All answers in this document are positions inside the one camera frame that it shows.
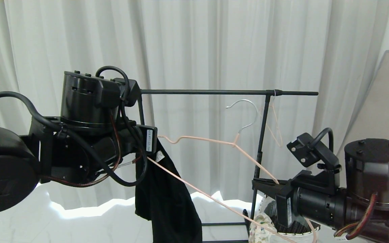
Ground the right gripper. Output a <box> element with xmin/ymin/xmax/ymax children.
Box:
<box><xmin>252</xmin><ymin>170</ymin><xmax>347</xmax><ymax>233</ymax></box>

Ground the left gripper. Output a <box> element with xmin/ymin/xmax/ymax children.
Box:
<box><xmin>88</xmin><ymin>125</ymin><xmax>158</xmax><ymax>177</ymax></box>

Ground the pink clothes hanger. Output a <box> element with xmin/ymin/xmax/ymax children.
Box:
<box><xmin>268</xmin><ymin>97</ymin><xmax>283</xmax><ymax>148</ymax></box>
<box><xmin>147</xmin><ymin>99</ymin><xmax>318</xmax><ymax>243</ymax></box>

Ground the black t-shirt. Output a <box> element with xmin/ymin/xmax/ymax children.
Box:
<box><xmin>135</xmin><ymin>138</ymin><xmax>203</xmax><ymax>243</ymax></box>

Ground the white laundry basket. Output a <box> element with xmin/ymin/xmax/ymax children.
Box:
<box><xmin>248</xmin><ymin>194</ymin><xmax>321</xmax><ymax>243</ymax></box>

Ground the black clothes rack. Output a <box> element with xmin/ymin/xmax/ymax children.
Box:
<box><xmin>136</xmin><ymin>89</ymin><xmax>319</xmax><ymax>243</ymax></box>

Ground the pale grey garment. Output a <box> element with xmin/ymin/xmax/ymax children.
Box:
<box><xmin>259</xmin><ymin>195</ymin><xmax>279</xmax><ymax>217</ymax></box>

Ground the cream printed garment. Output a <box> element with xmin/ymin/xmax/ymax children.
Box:
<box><xmin>249</xmin><ymin>213</ymin><xmax>278</xmax><ymax>243</ymax></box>

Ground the white curtain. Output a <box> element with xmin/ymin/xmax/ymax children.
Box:
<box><xmin>0</xmin><ymin>0</ymin><xmax>389</xmax><ymax>211</ymax></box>

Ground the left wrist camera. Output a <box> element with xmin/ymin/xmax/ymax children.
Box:
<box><xmin>96</xmin><ymin>78</ymin><xmax>142</xmax><ymax>108</ymax></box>

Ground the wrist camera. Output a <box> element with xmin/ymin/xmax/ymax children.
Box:
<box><xmin>96</xmin><ymin>78</ymin><xmax>142</xmax><ymax>108</ymax></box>
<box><xmin>286</xmin><ymin>132</ymin><xmax>342</xmax><ymax>177</ymax></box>

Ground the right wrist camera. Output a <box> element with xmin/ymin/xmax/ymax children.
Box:
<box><xmin>286</xmin><ymin>132</ymin><xmax>342</xmax><ymax>177</ymax></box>

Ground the black cable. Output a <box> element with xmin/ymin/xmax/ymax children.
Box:
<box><xmin>95</xmin><ymin>66</ymin><xmax>130</xmax><ymax>102</ymax></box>
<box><xmin>0</xmin><ymin>91</ymin><xmax>148</xmax><ymax>187</ymax></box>
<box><xmin>310</xmin><ymin>127</ymin><xmax>334</xmax><ymax>152</ymax></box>

